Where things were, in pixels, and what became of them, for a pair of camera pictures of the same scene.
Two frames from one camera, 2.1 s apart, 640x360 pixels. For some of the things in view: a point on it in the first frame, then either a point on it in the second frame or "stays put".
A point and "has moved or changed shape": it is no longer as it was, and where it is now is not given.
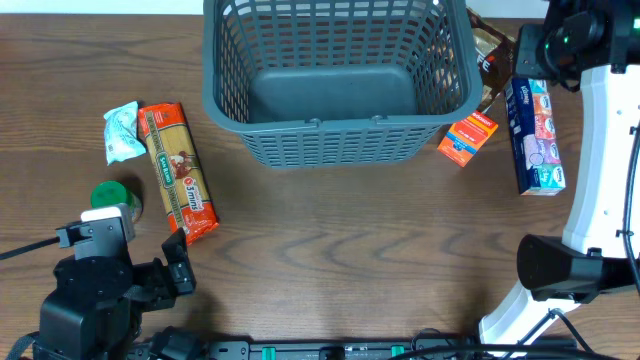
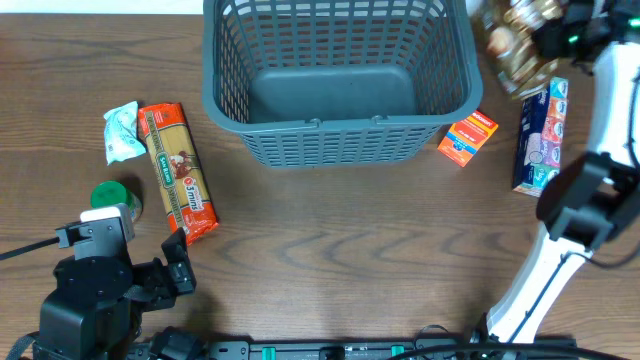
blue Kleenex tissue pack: [534, 136] has moved or changed shape
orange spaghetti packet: [179, 175] stays put
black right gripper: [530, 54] -> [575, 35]
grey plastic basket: [338, 83] stays put
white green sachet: [121, 134] stays put
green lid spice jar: [109, 193] stays put
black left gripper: [159, 287] stays put
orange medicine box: [465, 136] stays put
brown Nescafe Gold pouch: [496, 55] -> [508, 27]
